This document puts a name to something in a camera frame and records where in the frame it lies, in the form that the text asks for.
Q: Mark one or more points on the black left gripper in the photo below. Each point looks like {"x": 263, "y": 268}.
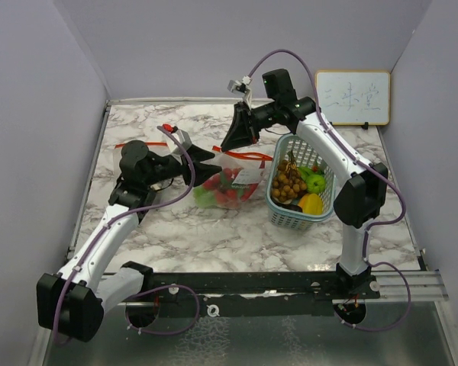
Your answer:
{"x": 204, "y": 169}

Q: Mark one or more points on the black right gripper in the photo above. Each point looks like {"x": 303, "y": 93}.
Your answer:
{"x": 240, "y": 133}

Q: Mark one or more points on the clear orange-zip bag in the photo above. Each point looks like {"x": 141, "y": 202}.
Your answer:
{"x": 248, "y": 160}
{"x": 133, "y": 151}

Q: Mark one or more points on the green grape bunch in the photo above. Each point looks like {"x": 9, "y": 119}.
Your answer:
{"x": 204, "y": 198}

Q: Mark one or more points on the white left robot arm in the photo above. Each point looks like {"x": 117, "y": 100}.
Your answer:
{"x": 74, "y": 300}

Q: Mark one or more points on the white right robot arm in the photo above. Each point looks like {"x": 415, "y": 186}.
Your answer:
{"x": 362, "y": 184}

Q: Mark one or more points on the brown longan bunch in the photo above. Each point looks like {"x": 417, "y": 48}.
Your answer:
{"x": 287, "y": 183}

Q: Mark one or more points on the green bell pepper toy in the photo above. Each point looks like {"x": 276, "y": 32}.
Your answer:
{"x": 315, "y": 182}

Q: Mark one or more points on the light blue plastic basket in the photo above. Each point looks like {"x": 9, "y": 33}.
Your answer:
{"x": 296, "y": 150}

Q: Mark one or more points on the yellow pepper toy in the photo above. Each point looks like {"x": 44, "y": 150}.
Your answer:
{"x": 311, "y": 204}

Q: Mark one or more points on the small whiteboard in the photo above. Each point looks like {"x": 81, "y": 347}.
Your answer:
{"x": 354, "y": 97}

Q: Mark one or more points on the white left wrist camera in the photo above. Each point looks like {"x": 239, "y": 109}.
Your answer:
{"x": 175, "y": 137}

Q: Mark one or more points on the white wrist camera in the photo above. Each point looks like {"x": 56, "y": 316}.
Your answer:
{"x": 175, "y": 137}
{"x": 242, "y": 87}

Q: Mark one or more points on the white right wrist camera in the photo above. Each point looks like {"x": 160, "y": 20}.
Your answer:
{"x": 242, "y": 87}

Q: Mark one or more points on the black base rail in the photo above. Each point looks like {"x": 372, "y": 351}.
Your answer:
{"x": 246, "y": 294}

